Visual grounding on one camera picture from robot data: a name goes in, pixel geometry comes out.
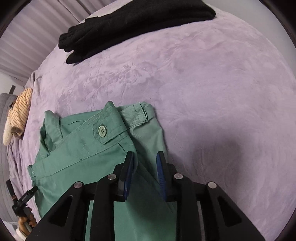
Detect green trousers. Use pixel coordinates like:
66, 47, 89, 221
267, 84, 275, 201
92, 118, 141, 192
28, 102, 176, 240

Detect person's left hand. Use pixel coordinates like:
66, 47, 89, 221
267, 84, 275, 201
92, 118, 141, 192
18, 207, 37, 235

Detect grey quilted headboard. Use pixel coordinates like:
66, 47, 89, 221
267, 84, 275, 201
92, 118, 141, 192
0, 93, 17, 222

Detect orange striped folded garment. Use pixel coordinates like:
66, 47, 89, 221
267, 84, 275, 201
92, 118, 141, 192
3, 88, 33, 146

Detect lilac plush bed blanket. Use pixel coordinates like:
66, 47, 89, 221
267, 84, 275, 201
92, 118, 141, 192
9, 9, 295, 240

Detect black folded garment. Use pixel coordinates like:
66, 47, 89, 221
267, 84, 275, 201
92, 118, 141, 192
58, 0, 216, 64

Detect lilac pleated curtain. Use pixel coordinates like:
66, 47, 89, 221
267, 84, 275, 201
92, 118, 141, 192
1, 1, 111, 85

